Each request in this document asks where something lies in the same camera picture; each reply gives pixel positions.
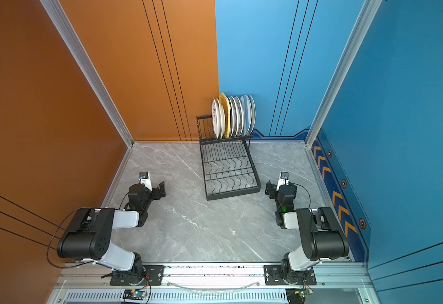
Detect yellow woven square plate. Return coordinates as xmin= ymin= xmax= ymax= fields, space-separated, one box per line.
xmin=219 ymin=92 xmax=231 ymax=138

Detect cream floral plate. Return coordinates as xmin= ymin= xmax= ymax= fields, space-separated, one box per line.
xmin=217 ymin=100 xmax=226 ymax=139

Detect green circuit board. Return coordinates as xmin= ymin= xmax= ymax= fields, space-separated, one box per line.
xmin=121 ymin=289 xmax=148 ymax=303
xmin=286 ymin=288 xmax=313 ymax=304

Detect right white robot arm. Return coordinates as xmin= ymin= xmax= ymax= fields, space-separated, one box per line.
xmin=265 ymin=180 xmax=349 ymax=284

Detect aluminium corner post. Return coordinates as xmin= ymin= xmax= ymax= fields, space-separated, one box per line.
xmin=40 ymin=0 xmax=135 ymax=148
xmin=305 ymin=0 xmax=382 ymax=148

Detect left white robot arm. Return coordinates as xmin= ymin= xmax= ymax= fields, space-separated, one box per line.
xmin=57 ymin=182 xmax=166 ymax=284

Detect aluminium corner post right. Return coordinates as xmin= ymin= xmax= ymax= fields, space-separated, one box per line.
xmin=305 ymin=0 xmax=382 ymax=148

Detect black wire dish rack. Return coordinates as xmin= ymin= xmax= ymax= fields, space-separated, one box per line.
xmin=197 ymin=115 xmax=261 ymax=201

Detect green cloud pattern plate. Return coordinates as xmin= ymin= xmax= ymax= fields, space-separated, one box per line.
xmin=236 ymin=96 xmax=245 ymax=136

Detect aluminium front rail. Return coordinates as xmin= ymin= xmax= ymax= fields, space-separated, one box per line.
xmin=47 ymin=262 xmax=379 ymax=303

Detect blue striped plate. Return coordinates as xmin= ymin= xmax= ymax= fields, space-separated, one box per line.
xmin=241 ymin=95 xmax=251 ymax=136
xmin=248 ymin=95 xmax=256 ymax=134

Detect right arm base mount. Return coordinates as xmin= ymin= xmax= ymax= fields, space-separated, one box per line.
xmin=263 ymin=264 xmax=317 ymax=286

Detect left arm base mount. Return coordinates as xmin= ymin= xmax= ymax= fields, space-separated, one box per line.
xmin=110 ymin=265 xmax=164 ymax=287

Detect red green rimmed plate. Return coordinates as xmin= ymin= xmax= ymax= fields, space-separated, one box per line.
xmin=232 ymin=96 xmax=239 ymax=137

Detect green circuit board right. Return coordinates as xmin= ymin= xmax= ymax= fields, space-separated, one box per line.
xmin=286 ymin=288 xmax=313 ymax=304

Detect white plate red characters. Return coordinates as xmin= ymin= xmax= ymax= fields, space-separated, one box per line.
xmin=229 ymin=96 xmax=236 ymax=138

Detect green circuit board left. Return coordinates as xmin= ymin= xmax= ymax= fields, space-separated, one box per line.
xmin=121 ymin=289 xmax=148 ymax=303

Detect aluminium corner post left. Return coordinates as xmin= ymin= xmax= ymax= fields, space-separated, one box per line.
xmin=40 ymin=0 xmax=135 ymax=148

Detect orange sunburst plate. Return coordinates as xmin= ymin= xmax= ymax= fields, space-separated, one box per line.
xmin=212 ymin=98 xmax=222 ymax=139

